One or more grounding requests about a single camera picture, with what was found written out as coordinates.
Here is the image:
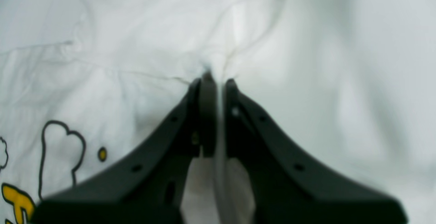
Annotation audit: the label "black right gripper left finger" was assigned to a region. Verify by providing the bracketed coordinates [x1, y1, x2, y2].
[31, 72, 217, 224]

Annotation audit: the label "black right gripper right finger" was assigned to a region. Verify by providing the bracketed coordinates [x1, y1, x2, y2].
[224, 79, 408, 224]

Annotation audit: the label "white printed t-shirt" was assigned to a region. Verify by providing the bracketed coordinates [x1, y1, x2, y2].
[1, 0, 435, 224]

